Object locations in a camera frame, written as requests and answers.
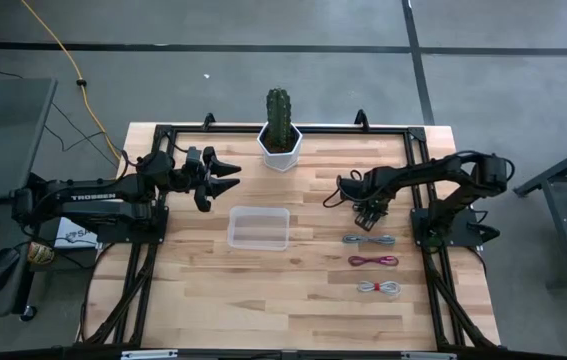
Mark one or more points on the black computer mouse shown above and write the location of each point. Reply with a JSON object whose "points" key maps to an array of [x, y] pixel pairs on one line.
{"points": [[0, 267]]}

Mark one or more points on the round printed can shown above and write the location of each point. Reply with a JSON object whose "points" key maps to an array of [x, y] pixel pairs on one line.
{"points": [[40, 253]]}

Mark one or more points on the clear plastic container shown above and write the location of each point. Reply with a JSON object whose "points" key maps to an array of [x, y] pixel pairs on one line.
{"points": [[258, 227]]}

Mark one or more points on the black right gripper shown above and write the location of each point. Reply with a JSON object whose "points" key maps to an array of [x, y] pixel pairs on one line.
{"points": [[375, 190]]}

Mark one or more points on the black aluminium table frame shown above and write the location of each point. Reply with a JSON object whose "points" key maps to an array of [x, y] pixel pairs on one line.
{"points": [[213, 129]]}

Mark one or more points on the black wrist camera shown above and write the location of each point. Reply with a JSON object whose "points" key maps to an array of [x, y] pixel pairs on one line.
{"points": [[193, 156], [350, 189]]}

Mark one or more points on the white hexagonal plant pot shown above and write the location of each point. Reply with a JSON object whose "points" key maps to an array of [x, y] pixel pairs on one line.
{"points": [[280, 161]]}

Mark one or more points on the white printed box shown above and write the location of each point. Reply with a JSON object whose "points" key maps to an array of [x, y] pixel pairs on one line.
{"points": [[70, 235]]}

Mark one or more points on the silver metal bracket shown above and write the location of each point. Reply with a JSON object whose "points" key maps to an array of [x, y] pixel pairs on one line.
{"points": [[148, 355], [428, 356]]}

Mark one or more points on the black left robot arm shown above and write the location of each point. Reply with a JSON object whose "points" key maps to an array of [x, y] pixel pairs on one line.
{"points": [[93, 196]]}

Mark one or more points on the dark grey desk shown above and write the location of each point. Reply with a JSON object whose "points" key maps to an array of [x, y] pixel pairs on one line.
{"points": [[3, 135]]}

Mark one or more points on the green cactus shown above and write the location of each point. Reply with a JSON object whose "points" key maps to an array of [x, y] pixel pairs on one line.
{"points": [[279, 117]]}

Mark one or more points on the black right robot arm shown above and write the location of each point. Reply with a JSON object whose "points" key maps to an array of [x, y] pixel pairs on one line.
{"points": [[428, 172]]}

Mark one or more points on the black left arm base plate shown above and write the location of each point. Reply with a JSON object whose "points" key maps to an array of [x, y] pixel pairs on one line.
{"points": [[158, 235]]}

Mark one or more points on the black frame bracket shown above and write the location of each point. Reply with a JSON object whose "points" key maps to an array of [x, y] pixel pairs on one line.
{"points": [[208, 121], [361, 120]]}

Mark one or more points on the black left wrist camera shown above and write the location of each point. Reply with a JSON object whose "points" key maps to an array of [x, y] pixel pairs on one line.
{"points": [[193, 156]]}

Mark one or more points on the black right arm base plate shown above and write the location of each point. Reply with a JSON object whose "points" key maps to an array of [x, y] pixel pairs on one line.
{"points": [[463, 236]]}

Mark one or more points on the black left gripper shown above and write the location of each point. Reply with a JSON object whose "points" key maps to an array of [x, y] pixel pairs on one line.
{"points": [[194, 181]]}

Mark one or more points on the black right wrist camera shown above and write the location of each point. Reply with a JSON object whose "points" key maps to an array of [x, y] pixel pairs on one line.
{"points": [[350, 189]]}

